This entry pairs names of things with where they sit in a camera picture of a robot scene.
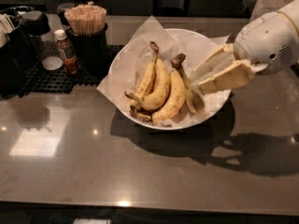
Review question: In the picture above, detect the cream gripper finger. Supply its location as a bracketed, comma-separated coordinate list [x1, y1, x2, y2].
[197, 59, 269, 94]
[190, 44, 235, 80]

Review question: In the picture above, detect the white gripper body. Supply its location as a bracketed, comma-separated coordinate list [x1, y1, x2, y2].
[234, 11, 299, 75]

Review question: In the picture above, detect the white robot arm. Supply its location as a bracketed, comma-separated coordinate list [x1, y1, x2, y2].
[189, 0, 299, 94]

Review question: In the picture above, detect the white bowl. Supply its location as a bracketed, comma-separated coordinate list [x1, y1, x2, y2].
[107, 27, 233, 131]

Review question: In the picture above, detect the white parchment paper liner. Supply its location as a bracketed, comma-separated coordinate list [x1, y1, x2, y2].
[96, 15, 232, 129]

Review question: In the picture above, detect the black cup holding sticks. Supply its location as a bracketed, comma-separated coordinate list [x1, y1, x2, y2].
[66, 24, 108, 77]

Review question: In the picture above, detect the bundle of wooden stir sticks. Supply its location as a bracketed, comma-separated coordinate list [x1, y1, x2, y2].
[64, 5, 107, 35]

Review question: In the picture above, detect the small brown sauce bottle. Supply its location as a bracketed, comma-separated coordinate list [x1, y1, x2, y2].
[54, 29, 80, 76]

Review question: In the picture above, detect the dark lidded jar behind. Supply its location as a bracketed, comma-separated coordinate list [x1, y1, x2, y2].
[57, 3, 75, 26]

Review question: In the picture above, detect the black grid mat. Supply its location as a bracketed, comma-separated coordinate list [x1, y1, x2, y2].
[18, 44, 123, 99]

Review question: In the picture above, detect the glass sugar jar black lid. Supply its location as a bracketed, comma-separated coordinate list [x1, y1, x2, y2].
[21, 10, 64, 71]

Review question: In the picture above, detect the black container at left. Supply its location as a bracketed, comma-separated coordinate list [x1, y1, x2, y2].
[0, 6, 37, 97]

